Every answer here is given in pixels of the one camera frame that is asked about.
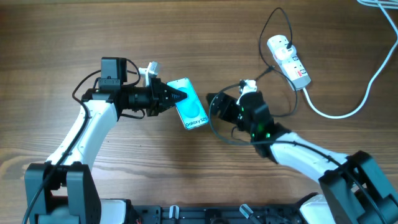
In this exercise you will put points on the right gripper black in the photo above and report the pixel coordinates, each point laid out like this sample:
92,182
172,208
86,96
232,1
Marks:
230,102

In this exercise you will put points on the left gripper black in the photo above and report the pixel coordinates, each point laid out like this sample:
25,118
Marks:
160,102

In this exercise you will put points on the blue screen smartphone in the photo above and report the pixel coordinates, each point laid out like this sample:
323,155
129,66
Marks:
190,109

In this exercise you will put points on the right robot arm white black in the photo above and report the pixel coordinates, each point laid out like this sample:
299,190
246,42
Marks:
354,187

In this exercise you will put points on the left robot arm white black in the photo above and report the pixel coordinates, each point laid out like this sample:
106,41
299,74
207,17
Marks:
62,190

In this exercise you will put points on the white power strip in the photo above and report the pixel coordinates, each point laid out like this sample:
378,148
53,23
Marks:
288,61

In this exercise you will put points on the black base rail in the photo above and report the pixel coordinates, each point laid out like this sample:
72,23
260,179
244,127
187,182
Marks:
201,215

